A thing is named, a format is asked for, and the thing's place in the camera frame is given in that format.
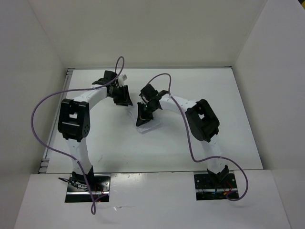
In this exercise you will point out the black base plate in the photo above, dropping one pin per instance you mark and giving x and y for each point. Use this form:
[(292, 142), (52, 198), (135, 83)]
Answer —
[(206, 190), (78, 192)]

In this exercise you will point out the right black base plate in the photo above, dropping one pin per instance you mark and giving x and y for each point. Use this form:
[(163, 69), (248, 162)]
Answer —
[(206, 190)]

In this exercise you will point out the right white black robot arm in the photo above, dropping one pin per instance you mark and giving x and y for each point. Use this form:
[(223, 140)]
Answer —
[(198, 117)]

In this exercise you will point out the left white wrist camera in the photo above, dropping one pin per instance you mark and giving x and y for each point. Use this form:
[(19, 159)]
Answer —
[(121, 80)]

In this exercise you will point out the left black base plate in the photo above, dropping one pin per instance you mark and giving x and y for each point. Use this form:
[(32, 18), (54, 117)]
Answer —
[(78, 192)]

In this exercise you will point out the white skirt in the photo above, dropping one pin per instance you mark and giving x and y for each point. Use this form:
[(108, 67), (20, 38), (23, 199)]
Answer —
[(145, 128)]

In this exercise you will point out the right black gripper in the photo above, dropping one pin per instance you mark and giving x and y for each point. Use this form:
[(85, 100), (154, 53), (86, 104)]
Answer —
[(142, 117)]

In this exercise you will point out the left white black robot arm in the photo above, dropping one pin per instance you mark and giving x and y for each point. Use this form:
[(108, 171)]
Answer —
[(74, 122)]

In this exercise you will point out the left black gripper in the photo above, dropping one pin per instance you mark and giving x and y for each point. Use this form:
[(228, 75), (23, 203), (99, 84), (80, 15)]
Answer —
[(125, 99)]

